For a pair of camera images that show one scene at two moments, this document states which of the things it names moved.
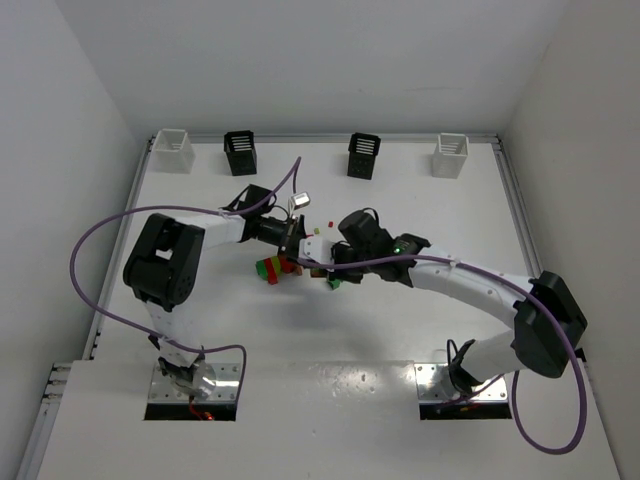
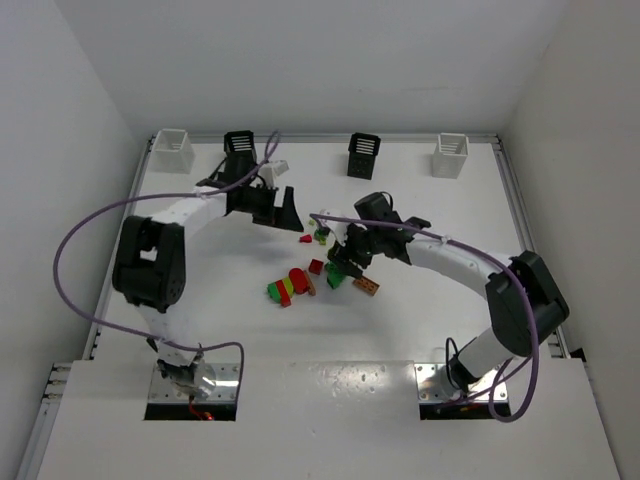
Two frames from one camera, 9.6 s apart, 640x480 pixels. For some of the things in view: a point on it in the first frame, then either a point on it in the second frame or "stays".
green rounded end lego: x=261 y=269 -> x=273 y=292
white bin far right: x=449 y=155 stays
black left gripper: x=294 y=235 -> x=270 y=206
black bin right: x=363 y=149 stays
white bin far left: x=173 y=152 stays
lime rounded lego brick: x=276 y=264 -> x=289 y=287
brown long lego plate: x=318 y=272 -> x=366 y=285
